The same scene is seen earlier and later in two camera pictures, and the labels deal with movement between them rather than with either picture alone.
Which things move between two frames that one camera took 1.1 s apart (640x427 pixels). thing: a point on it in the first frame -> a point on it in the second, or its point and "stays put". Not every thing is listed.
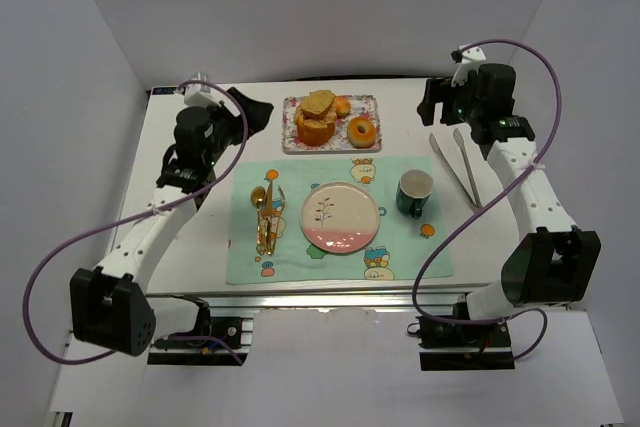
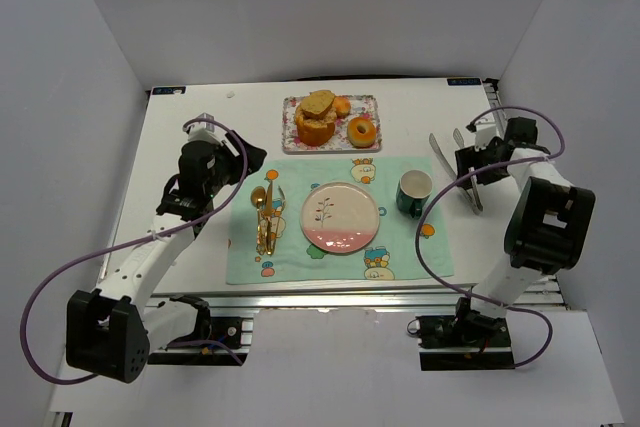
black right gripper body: [440, 103] -> [470, 165]
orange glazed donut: [358, 139] stays put
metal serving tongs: [476, 202] stays put
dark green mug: [415, 187] stays put
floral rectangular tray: [361, 106] stays put
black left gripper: [240, 110] -> [239, 160]
